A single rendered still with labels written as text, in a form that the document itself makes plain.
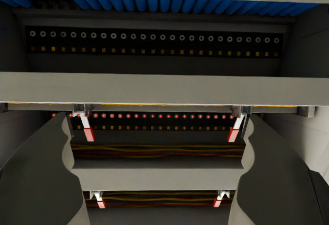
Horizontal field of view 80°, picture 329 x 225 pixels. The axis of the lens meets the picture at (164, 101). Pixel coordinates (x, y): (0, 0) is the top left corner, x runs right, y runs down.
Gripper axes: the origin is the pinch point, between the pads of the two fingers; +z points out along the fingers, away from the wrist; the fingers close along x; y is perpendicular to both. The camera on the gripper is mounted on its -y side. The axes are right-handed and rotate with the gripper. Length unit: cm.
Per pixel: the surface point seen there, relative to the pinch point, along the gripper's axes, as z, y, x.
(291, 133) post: 23.7, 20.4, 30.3
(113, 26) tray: 32.4, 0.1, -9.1
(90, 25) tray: 32.4, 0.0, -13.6
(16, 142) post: 23.2, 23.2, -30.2
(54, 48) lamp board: 30.8, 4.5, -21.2
